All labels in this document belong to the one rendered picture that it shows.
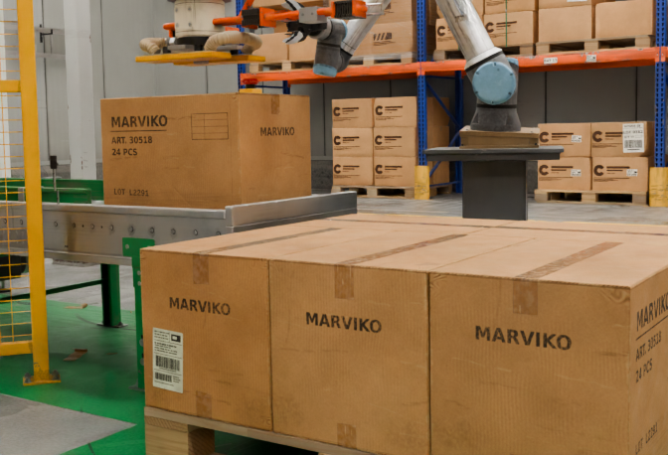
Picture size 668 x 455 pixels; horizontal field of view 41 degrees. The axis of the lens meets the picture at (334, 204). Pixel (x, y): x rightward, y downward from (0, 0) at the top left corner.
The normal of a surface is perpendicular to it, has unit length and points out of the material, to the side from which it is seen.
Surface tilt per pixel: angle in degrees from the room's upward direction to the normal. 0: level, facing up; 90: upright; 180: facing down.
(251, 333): 90
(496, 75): 98
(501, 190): 90
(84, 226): 90
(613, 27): 91
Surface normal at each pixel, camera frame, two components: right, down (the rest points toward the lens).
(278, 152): 0.85, 0.03
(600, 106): -0.55, 0.07
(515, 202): -0.23, 0.08
